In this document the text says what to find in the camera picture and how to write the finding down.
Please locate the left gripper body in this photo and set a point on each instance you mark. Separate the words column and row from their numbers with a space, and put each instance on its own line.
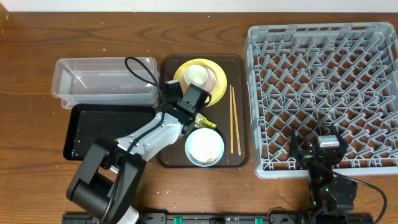
column 168, row 106

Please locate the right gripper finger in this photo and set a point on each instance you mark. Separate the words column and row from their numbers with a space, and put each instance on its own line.
column 294, row 147
column 343, row 144

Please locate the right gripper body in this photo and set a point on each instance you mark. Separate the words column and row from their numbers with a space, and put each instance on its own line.
column 306, row 156

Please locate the green yellow snack wrapper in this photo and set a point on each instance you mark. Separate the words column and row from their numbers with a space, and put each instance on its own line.
column 202, row 122

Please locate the light blue bowl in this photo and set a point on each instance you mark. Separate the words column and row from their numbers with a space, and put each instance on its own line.
column 204, row 147

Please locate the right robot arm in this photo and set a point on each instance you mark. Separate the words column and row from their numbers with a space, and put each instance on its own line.
column 332, row 195

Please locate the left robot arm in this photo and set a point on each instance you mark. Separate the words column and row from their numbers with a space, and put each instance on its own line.
column 107, row 179

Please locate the clear plastic waste bin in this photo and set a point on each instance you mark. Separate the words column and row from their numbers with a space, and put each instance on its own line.
column 105, row 81

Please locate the grey plastic dishwasher rack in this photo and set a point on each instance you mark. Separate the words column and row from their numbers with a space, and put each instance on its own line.
column 308, row 77

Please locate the cream white cup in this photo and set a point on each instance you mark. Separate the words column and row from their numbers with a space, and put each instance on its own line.
column 195, row 74

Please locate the pink bowl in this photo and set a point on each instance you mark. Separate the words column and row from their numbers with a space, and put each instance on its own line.
column 210, row 84

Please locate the yellow plate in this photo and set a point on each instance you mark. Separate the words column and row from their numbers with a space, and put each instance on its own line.
column 221, row 79

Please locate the right wooden chopstick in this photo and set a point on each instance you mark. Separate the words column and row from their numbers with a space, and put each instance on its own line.
column 236, row 121

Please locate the wooden chopstick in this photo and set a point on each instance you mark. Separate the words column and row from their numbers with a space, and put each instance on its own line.
column 231, row 119
column 236, row 121

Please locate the dark brown serving tray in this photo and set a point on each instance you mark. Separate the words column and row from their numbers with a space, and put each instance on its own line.
column 218, row 113

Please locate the left wooden chopstick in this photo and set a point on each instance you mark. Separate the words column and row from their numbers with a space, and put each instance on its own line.
column 231, row 119

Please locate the black plastic tray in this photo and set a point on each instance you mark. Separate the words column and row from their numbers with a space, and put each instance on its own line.
column 89, row 122

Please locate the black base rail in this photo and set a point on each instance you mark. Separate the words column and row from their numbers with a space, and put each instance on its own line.
column 161, row 218

